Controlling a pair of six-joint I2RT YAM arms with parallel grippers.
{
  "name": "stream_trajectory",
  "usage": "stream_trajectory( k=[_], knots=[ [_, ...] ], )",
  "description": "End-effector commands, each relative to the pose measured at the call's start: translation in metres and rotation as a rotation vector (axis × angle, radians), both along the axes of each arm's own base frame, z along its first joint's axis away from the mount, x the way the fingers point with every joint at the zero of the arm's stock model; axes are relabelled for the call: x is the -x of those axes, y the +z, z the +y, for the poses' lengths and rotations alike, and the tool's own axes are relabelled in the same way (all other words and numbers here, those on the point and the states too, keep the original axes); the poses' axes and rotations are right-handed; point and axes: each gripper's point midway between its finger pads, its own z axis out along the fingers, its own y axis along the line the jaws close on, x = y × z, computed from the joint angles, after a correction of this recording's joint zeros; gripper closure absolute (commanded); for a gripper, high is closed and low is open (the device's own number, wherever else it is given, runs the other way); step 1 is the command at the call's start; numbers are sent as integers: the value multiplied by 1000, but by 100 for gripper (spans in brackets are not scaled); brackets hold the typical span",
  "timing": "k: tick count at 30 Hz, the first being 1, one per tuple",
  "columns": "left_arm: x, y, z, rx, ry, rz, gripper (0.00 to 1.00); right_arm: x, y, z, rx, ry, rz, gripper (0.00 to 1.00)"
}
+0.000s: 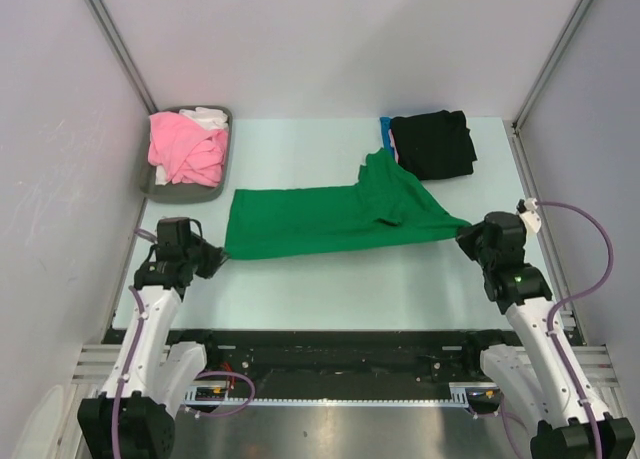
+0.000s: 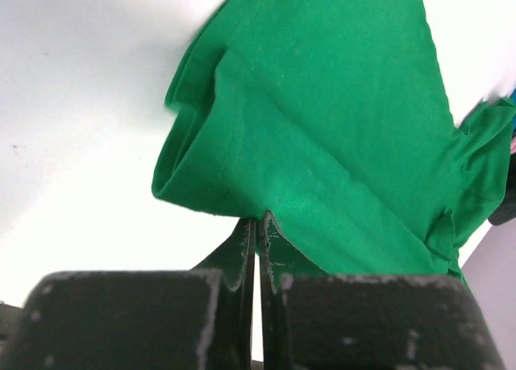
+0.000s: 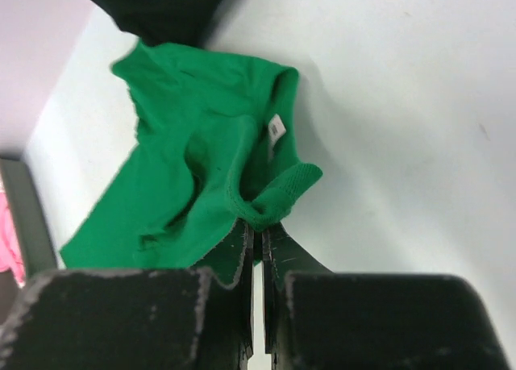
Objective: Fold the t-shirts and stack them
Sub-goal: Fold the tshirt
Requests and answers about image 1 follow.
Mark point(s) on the folded pink t-shirt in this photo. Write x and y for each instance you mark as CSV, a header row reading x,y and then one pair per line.
x,y
395,146

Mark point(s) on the grey plastic basket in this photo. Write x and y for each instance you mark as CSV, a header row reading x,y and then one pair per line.
x,y
186,154

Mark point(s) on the aluminium frame rail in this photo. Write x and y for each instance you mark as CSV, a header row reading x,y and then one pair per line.
x,y
95,364

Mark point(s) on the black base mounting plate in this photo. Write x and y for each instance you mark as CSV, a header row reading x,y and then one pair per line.
x,y
261,353

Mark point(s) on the folded black t-shirt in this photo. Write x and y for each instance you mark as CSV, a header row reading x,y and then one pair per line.
x,y
435,146

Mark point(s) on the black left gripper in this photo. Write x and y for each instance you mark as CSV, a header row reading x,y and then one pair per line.
x,y
215,257

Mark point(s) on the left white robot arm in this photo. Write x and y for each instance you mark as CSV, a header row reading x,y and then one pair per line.
x,y
133,414

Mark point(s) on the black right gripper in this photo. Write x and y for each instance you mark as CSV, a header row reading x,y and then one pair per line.
x,y
466,236

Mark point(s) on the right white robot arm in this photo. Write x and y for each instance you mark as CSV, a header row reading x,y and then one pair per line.
x,y
560,409

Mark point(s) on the folded blue t-shirt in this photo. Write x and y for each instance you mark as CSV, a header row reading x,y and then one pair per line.
x,y
387,135

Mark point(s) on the green t-shirt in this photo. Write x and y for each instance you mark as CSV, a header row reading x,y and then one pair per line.
x,y
387,206

